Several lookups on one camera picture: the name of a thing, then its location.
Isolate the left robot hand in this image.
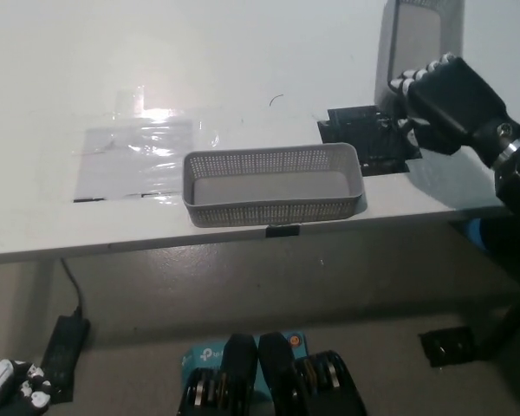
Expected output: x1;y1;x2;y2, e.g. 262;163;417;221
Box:
0;358;54;416

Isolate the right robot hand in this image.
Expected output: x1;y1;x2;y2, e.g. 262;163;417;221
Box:
387;52;520;169

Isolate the short grey perforated basket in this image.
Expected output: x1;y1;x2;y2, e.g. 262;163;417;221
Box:
373;0;466;119

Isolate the blue object under desk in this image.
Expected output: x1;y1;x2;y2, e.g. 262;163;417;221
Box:
465;218;489;253

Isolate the teal tp-link box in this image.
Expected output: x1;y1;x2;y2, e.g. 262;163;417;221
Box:
180;331;309;396

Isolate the black power adapter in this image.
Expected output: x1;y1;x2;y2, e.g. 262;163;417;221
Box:
39;315;92;402

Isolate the black tape strip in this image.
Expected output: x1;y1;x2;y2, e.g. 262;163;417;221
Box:
264;224;301;240

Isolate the long grey perforated basket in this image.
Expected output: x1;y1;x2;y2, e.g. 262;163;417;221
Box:
182;143;366;229

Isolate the black floor socket plate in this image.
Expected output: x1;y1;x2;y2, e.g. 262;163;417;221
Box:
418;326;478;369

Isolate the clear plastic sheet over paper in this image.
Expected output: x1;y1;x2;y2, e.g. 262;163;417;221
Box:
72;85;221;205

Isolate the black power cable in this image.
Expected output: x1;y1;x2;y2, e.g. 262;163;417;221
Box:
59;258;85;320

